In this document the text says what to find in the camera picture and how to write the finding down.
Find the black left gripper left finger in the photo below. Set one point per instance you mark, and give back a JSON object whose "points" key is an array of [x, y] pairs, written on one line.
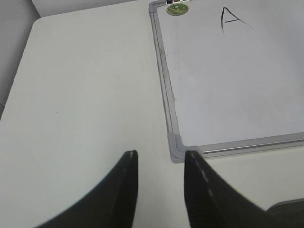
{"points": [[110, 204]]}

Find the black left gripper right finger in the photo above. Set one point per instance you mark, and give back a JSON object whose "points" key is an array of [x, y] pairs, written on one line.
{"points": [[212, 203]]}

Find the white magnetic whiteboard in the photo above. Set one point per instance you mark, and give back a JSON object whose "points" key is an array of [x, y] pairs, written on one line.
{"points": [[231, 74]]}

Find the green round magnet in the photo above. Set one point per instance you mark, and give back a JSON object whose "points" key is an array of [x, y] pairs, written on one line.
{"points": [[177, 9]]}

